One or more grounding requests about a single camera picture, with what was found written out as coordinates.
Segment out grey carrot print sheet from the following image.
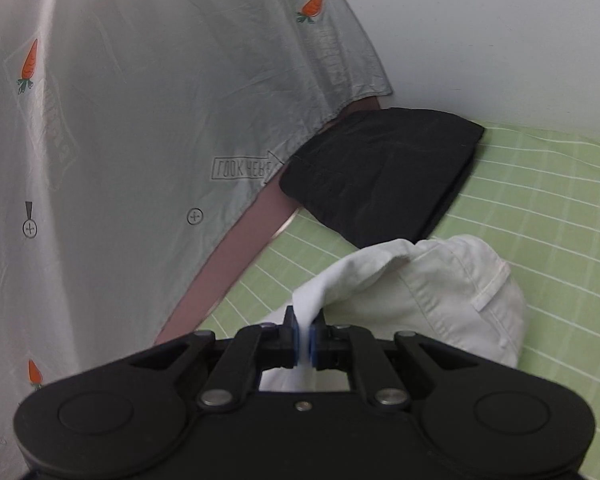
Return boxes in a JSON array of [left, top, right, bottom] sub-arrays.
[[0, 0, 390, 478]]

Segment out white trousers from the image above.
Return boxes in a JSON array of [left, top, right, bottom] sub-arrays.
[[289, 235, 527, 367]]

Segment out green grid bed sheet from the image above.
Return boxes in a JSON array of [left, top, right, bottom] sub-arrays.
[[199, 120, 600, 480]]

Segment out folded black garment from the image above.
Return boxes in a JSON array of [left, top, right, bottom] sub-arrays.
[[279, 107, 486, 248]]

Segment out pink bed frame edge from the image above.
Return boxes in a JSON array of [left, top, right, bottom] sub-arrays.
[[149, 96, 379, 344]]

